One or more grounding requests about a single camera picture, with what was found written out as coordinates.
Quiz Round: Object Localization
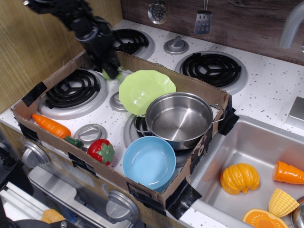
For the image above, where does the grey block right edge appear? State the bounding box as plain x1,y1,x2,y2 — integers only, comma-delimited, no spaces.
286,96,304,130

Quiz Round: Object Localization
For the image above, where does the light blue plastic bowl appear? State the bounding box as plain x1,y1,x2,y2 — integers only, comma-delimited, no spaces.
123,136,176,190

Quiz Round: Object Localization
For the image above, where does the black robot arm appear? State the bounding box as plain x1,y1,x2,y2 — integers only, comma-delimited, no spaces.
23,0,121,79

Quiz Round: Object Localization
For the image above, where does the silver faucet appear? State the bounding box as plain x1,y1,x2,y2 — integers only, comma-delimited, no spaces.
278,1,304,49

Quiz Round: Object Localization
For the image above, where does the orange toy pumpkin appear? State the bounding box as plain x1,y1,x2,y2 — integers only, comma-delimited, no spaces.
220,163,260,195

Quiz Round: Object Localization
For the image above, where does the silver oven knob left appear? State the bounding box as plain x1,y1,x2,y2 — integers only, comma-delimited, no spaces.
21,141,51,168

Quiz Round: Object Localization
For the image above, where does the red toy strawberry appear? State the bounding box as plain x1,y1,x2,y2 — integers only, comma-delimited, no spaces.
87,139,115,166

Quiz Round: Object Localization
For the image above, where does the orange toy carrot half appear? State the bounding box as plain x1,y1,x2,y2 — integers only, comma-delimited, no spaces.
272,161,304,185

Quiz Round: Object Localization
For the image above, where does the silver knob back centre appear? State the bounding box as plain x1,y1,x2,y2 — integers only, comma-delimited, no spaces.
163,36,189,55

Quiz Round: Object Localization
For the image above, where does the stainless steel pot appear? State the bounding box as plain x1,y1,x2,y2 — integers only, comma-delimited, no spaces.
135,92,225,150

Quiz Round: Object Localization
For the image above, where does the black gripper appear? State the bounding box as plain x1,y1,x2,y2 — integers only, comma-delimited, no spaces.
82,31,121,79

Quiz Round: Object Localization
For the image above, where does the back left black burner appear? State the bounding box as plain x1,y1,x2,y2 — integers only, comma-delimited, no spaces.
114,29,155,60

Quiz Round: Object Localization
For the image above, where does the yellow toy corn piece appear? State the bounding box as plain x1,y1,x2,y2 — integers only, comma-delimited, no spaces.
268,188,300,217

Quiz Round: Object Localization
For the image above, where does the silver object in sink corner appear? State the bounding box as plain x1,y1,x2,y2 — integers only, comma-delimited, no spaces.
291,197,304,228

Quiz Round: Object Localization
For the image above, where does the hanging silver strainer ladle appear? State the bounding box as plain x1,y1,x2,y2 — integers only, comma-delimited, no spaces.
148,0,169,25

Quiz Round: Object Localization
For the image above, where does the orange object bottom left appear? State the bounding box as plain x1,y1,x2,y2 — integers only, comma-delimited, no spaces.
40,209,65,224

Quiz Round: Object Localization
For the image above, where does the silver oven knob right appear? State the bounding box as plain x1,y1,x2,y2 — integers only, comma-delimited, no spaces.
105,190,139,222

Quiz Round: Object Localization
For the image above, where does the hanging grey toy spatula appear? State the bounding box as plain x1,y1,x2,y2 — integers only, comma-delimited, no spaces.
194,0,212,35

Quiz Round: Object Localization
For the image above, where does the back right black burner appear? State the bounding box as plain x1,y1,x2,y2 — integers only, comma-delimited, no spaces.
175,51,248,95

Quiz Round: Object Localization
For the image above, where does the light green plastic plate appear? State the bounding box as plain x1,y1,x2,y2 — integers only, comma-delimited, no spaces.
119,70,177,115

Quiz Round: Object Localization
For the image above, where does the silver oven knob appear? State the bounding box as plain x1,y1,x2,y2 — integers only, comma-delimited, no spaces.
105,190,139,222
21,141,51,168

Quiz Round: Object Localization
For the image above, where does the front left black burner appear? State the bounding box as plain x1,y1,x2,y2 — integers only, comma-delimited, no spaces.
38,69,108,120

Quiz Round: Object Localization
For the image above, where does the cardboard fence box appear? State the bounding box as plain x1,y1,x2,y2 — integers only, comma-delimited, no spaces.
9,49,240,220

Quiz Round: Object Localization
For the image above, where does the silver oven door handle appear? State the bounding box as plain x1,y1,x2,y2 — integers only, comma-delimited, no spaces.
28,166,134,228

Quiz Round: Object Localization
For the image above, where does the silver knob near strawberry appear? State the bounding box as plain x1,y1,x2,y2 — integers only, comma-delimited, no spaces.
74,123,107,151

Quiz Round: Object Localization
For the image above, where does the green toy broccoli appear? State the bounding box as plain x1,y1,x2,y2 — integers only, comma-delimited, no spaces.
102,67,124,81

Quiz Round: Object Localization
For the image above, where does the stainless steel sink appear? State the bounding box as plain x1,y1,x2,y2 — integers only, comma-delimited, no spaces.
190,116,304,228

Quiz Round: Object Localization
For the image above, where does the orange toy citrus slice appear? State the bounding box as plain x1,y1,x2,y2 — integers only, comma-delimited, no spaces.
242,209,289,228

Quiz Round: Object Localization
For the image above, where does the silver knob inside box centre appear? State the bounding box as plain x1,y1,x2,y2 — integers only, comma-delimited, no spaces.
110,92,127,113

